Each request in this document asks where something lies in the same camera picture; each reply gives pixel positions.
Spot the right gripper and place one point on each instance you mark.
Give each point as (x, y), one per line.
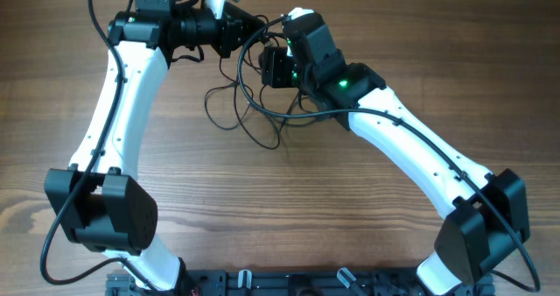
(271, 66)

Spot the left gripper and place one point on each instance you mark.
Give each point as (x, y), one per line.
(233, 32)

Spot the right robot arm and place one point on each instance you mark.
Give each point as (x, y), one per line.
(485, 215)

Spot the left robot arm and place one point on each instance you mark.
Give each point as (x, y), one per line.
(97, 199)

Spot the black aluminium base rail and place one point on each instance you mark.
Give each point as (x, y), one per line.
(391, 282)

